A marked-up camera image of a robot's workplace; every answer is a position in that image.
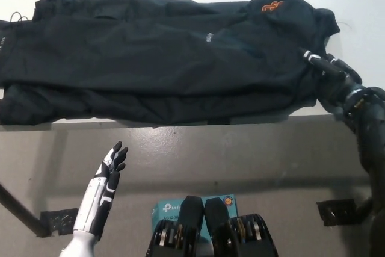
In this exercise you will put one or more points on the black floor tape patch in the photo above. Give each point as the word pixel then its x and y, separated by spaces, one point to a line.
pixel 60 221
pixel 337 212

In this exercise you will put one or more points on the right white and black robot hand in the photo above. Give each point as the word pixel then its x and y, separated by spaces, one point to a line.
pixel 334 82

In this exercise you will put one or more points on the black metal table leg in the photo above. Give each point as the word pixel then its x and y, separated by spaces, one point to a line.
pixel 21 210

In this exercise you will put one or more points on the curved black thread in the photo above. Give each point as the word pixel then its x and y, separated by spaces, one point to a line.
pixel 344 23

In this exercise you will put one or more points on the black jacket with orange logo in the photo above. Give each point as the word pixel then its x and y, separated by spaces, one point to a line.
pixel 150 64

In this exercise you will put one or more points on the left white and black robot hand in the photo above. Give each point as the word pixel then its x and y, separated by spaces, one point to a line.
pixel 100 190

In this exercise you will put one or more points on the teal tp-link cardboard box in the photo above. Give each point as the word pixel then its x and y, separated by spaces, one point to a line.
pixel 168 209

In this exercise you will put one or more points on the left black robot body block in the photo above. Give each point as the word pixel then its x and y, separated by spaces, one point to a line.
pixel 177 236

